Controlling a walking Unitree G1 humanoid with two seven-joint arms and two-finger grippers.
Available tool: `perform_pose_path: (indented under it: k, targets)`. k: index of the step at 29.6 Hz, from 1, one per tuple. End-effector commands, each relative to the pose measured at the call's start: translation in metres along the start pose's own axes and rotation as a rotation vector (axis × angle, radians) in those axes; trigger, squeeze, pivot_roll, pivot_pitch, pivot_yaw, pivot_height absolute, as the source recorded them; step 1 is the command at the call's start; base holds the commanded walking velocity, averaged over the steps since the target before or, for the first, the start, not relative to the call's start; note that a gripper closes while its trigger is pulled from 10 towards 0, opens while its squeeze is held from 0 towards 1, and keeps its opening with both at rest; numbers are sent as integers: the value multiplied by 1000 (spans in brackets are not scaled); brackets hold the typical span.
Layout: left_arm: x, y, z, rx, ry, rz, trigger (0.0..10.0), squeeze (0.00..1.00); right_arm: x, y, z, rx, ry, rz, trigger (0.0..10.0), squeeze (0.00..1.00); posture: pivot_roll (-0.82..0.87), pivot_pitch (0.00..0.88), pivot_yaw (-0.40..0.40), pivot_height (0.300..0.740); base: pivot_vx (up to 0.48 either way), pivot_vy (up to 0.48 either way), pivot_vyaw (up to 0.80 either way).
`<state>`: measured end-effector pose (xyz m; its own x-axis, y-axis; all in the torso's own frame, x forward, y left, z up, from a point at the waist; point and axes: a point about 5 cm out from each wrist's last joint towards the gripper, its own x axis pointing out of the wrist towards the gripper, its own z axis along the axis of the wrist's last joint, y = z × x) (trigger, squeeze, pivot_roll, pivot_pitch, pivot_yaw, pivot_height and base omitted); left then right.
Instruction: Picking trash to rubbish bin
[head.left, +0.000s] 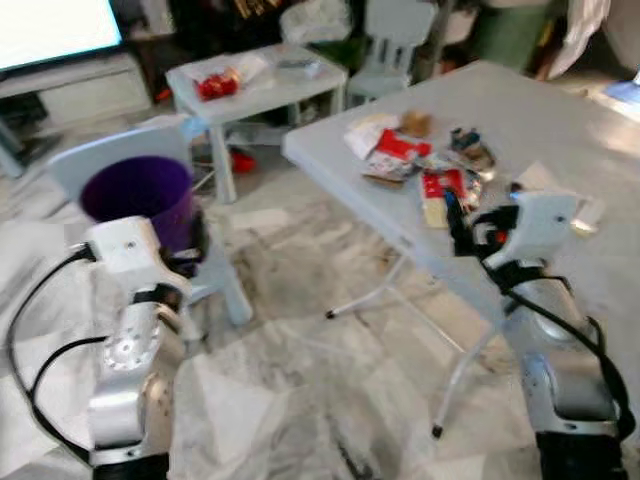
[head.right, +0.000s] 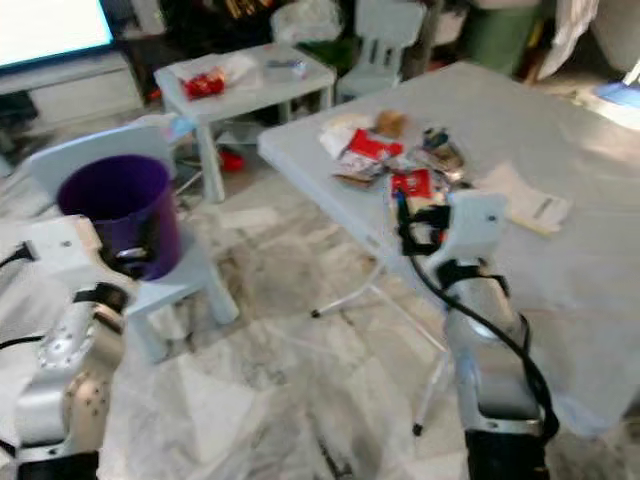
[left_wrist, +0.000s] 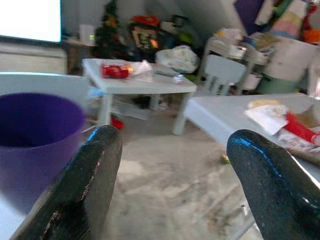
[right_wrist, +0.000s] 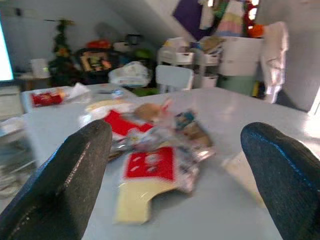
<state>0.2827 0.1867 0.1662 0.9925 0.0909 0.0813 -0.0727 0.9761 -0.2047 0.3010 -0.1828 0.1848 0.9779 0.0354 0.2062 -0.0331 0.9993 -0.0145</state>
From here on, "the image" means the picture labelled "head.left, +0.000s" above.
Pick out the dark snack wrapper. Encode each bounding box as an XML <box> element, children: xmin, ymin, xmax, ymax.
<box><xmin>447</xmin><ymin>126</ymin><xmax>497</xmax><ymax>174</ymax></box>

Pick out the clear plastic sheet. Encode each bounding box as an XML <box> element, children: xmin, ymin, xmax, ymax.
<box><xmin>224</xmin><ymin>52</ymin><xmax>272</xmax><ymax>87</ymax></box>

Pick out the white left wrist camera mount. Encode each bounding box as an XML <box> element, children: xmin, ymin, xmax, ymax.
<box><xmin>84</xmin><ymin>215</ymin><xmax>191</xmax><ymax>293</ymax></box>

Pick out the small white plastic table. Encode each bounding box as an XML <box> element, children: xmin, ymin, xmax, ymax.
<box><xmin>165</xmin><ymin>44</ymin><xmax>349</xmax><ymax>205</ymax></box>

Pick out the white plastic bag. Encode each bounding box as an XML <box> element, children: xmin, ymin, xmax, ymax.
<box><xmin>279</xmin><ymin>0</ymin><xmax>353</xmax><ymax>47</ymax></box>

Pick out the grey folding table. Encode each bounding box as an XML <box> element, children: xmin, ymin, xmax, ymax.
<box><xmin>283</xmin><ymin>60</ymin><xmax>640</xmax><ymax>441</ymax></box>

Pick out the white television cabinet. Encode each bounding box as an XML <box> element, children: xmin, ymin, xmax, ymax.
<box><xmin>0</xmin><ymin>54</ymin><xmax>152</xmax><ymax>131</ymax></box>

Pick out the light blue child chair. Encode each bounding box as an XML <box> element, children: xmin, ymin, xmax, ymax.
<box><xmin>47</xmin><ymin>114</ymin><xmax>254</xmax><ymax>333</ymax></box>
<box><xmin>345</xmin><ymin>0</ymin><xmax>442</xmax><ymax>103</ymax></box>

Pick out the cream card piece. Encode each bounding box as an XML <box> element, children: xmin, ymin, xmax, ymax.
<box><xmin>421</xmin><ymin>199</ymin><xmax>452</xmax><ymax>230</ymax></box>

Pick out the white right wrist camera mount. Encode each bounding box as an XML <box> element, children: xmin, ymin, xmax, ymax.
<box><xmin>483</xmin><ymin>190</ymin><xmax>581</xmax><ymax>273</ymax></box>

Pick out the red shiny wrapper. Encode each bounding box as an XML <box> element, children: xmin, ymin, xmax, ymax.
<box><xmin>419</xmin><ymin>167</ymin><xmax>482</xmax><ymax>207</ymax></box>

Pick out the bright television screen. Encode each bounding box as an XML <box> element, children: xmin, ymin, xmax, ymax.
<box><xmin>0</xmin><ymin>0</ymin><xmax>126</xmax><ymax>73</ymax></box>

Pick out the green bin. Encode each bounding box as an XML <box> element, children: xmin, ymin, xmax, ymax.
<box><xmin>470</xmin><ymin>0</ymin><xmax>561</xmax><ymax>73</ymax></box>

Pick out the purple plastic bucket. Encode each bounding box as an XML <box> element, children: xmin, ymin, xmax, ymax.
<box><xmin>79</xmin><ymin>155</ymin><xmax>199</xmax><ymax>257</ymax></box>

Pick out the grey remote control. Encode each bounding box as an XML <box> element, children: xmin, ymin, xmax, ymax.
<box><xmin>277</xmin><ymin>58</ymin><xmax>322</xmax><ymax>81</ymax></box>

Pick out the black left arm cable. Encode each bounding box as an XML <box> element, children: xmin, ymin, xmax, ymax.
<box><xmin>4</xmin><ymin>245</ymin><xmax>109</xmax><ymax>467</ymax></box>

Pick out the red toy figure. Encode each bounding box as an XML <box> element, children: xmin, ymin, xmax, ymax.
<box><xmin>196</xmin><ymin>69</ymin><xmax>242</xmax><ymax>102</ymax></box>

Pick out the white hanging cloth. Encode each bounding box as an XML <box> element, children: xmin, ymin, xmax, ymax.
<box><xmin>545</xmin><ymin>0</ymin><xmax>613</xmax><ymax>79</ymax></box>

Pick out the tan cardboard piece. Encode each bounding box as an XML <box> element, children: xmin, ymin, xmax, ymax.
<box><xmin>572</xmin><ymin>214</ymin><xmax>607</xmax><ymax>238</ymax></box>

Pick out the red floor toy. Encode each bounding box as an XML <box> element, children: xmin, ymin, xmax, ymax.
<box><xmin>229</xmin><ymin>149</ymin><xmax>257</xmax><ymax>174</ymax></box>

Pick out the crumpled white paper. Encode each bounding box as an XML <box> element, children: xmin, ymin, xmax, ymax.
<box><xmin>344</xmin><ymin>114</ymin><xmax>401</xmax><ymax>160</ymax></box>

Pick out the white paper sheet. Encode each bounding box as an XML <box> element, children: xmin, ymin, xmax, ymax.
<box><xmin>514</xmin><ymin>160</ymin><xmax>607</xmax><ymax>237</ymax></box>

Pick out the brown crumpled ball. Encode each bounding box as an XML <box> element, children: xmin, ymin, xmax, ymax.
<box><xmin>400</xmin><ymin>109</ymin><xmax>434</xmax><ymax>138</ymax></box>

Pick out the red white snack packet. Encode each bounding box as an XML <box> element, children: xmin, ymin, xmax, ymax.
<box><xmin>362</xmin><ymin>129</ymin><xmax>434</xmax><ymax>183</ymax></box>

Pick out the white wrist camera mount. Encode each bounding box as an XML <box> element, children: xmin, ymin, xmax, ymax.
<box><xmin>84</xmin><ymin>215</ymin><xmax>191</xmax><ymax>293</ymax></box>
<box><xmin>483</xmin><ymin>190</ymin><xmax>581</xmax><ymax>273</ymax></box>

